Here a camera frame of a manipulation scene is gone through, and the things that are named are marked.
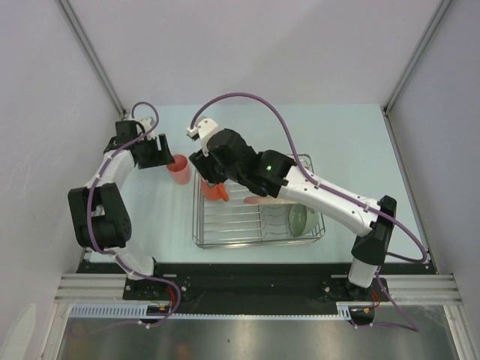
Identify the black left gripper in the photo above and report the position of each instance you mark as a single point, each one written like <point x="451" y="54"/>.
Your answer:
<point x="161" y="157"/>

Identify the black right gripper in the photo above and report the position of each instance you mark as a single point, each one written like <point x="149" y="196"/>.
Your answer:
<point x="203" y="165"/>

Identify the pink plastic cup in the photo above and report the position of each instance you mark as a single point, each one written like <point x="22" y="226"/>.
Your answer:
<point x="180" y="169"/>

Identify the orange ceramic mug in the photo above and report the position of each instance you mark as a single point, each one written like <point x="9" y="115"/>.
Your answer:
<point x="214" y="192"/>

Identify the pink and cream plate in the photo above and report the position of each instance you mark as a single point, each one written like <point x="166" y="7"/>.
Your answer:
<point x="267" y="201"/>

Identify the green ceramic bowl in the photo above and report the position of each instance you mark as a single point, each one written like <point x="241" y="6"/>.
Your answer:
<point x="302" y="220"/>

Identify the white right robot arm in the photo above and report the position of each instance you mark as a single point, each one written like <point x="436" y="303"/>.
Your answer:
<point x="224" y="155"/>

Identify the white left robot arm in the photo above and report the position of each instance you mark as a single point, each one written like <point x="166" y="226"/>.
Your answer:
<point x="100" y="217"/>

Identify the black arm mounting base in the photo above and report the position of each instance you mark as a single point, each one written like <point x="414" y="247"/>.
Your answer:
<point x="253" y="289"/>

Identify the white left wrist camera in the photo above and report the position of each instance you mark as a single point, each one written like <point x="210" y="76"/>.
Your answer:
<point x="145" y="125"/>

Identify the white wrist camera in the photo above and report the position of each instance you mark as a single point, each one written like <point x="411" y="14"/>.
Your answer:
<point x="145" y="125"/>
<point x="203" y="131"/>

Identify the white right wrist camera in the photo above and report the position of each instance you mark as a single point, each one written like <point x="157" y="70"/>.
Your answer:
<point x="203" y="131"/>

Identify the metal wire dish rack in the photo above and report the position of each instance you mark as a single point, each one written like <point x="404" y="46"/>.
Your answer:
<point x="236" y="224"/>

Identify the aluminium frame rail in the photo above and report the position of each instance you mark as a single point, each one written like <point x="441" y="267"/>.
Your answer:
<point x="404" y="289"/>

